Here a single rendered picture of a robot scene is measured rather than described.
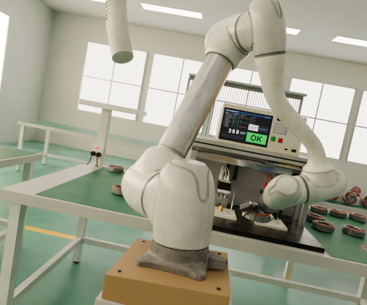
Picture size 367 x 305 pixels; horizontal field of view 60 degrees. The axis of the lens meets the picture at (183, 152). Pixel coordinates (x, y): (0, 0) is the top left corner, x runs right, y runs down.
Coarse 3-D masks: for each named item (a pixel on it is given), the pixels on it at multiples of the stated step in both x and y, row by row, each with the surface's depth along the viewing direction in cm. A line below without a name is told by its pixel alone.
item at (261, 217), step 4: (248, 212) 139; (252, 212) 138; (256, 212) 145; (260, 212) 144; (244, 216) 141; (248, 216) 138; (252, 216) 137; (256, 216) 136; (260, 216) 137; (264, 216) 137; (268, 216) 138; (252, 220) 138; (256, 220) 136; (260, 220) 136; (264, 220) 137; (268, 220) 138
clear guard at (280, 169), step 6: (270, 162) 158; (276, 162) 165; (276, 168) 143; (282, 168) 144; (288, 168) 144; (294, 168) 148; (300, 168) 155; (276, 174) 141; (282, 174) 141; (288, 174) 142
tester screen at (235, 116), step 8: (232, 112) 166; (240, 112) 166; (224, 120) 167; (232, 120) 167; (240, 120) 166; (248, 120) 166; (256, 120) 166; (264, 120) 165; (224, 128) 167; (232, 128) 167; (240, 128) 167; (224, 136) 168; (256, 144) 167
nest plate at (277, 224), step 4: (272, 220) 158; (276, 220) 160; (280, 220) 162; (256, 224) 150; (260, 224) 149; (264, 224) 149; (268, 224) 151; (272, 224) 152; (276, 224) 153; (280, 224) 155; (276, 228) 149; (280, 228) 149; (284, 228) 149
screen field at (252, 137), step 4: (248, 132) 166; (248, 136) 167; (252, 136) 167; (256, 136) 166; (260, 136) 166; (264, 136) 166; (248, 140) 167; (252, 140) 167; (256, 140) 167; (260, 140) 166; (264, 140) 166; (264, 144) 166
